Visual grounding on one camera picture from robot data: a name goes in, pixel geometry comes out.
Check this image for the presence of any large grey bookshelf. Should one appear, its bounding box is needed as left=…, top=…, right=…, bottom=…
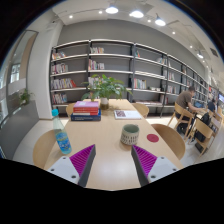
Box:
left=49, top=39, right=209, bottom=116

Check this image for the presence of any patterned ceramic mug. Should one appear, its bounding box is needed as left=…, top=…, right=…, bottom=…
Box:
left=120, top=124, right=140, bottom=145

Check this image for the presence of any small plant near window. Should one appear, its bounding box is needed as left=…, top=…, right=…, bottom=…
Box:
left=19, top=89, right=33, bottom=105

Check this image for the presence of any seated man brown shirt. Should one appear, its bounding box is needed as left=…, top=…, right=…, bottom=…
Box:
left=176, top=86, right=199, bottom=133

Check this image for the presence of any wooden chair front left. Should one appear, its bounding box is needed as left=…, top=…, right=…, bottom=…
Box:
left=33, top=130, right=56, bottom=168

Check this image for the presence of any wooden chair with bag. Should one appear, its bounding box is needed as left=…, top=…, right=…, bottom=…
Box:
left=189, top=113, right=213, bottom=154

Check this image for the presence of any wooden chair back left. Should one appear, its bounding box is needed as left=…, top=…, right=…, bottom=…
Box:
left=66, top=103, right=75, bottom=117

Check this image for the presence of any pink top book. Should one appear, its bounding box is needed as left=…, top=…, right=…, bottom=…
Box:
left=74, top=101, right=99, bottom=108

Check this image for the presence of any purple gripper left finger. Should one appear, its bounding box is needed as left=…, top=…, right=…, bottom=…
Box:
left=46, top=143, right=97, bottom=188

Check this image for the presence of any dark blue bottom book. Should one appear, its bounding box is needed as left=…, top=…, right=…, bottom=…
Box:
left=71, top=109, right=101, bottom=121

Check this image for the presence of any green potted plant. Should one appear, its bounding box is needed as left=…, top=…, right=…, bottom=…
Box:
left=81, top=74, right=131, bottom=110

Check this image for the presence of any black backpack on chair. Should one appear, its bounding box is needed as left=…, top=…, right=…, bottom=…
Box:
left=195, top=113, right=212, bottom=142

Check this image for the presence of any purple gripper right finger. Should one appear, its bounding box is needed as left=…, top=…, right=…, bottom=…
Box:
left=130, top=144, right=180, bottom=187

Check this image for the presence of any wooden chair front right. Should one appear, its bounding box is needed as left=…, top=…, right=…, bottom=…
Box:
left=152, top=124, right=186, bottom=160

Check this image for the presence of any clear water bottle blue cap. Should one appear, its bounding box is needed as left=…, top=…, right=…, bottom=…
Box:
left=52, top=109, right=72, bottom=154

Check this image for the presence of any red middle book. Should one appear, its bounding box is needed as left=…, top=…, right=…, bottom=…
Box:
left=73, top=107, right=98, bottom=115

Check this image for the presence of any wooden chair back right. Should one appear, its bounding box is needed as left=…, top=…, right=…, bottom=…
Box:
left=133, top=103, right=149, bottom=118

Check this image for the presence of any white magazine on table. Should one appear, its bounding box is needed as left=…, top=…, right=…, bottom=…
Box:
left=114, top=110, right=142, bottom=120

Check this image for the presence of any red round coaster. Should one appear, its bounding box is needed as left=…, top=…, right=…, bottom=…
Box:
left=147, top=134, right=159, bottom=143

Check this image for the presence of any wooden chair under man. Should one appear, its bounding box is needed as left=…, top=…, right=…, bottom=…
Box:
left=171, top=104, right=194, bottom=137

